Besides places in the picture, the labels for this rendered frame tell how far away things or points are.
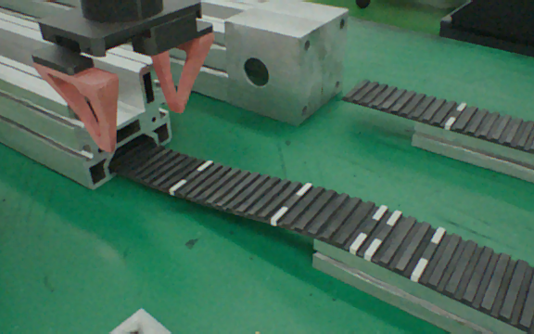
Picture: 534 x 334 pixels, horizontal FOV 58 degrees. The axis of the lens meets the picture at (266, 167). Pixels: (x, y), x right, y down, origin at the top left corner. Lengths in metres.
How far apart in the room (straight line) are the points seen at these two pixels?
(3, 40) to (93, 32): 0.28
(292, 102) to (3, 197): 0.28
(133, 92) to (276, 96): 0.14
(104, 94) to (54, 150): 0.13
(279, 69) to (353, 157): 0.11
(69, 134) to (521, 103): 0.47
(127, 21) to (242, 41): 0.18
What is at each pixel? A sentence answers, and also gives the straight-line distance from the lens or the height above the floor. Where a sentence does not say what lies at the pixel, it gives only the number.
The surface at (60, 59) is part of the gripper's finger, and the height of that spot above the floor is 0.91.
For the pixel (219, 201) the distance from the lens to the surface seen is 0.37.
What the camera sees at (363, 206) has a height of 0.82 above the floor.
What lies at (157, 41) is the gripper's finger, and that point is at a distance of 0.36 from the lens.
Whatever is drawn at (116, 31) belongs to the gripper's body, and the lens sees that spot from 0.34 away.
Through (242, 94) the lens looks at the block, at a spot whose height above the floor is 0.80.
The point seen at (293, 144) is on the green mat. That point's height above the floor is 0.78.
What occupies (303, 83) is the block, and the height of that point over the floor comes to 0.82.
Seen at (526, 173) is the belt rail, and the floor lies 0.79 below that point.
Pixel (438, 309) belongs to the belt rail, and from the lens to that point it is 0.33.
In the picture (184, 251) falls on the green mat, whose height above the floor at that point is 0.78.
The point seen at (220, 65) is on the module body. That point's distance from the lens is 0.53.
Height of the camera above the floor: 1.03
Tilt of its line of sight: 35 degrees down
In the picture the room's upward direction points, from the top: 1 degrees counter-clockwise
